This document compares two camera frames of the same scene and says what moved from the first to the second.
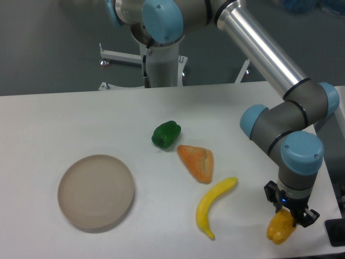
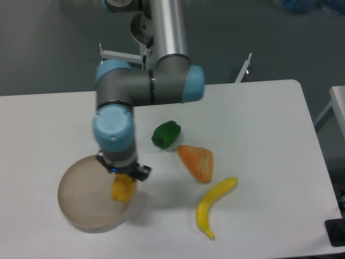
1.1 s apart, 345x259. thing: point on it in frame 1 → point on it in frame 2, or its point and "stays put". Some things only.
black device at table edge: (336, 230) stays put
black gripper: (297, 204) → (136, 170)
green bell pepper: (165, 134) stays put
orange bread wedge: (199, 161) stays put
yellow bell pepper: (280, 226) → (123, 188)
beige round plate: (95, 192) stays put
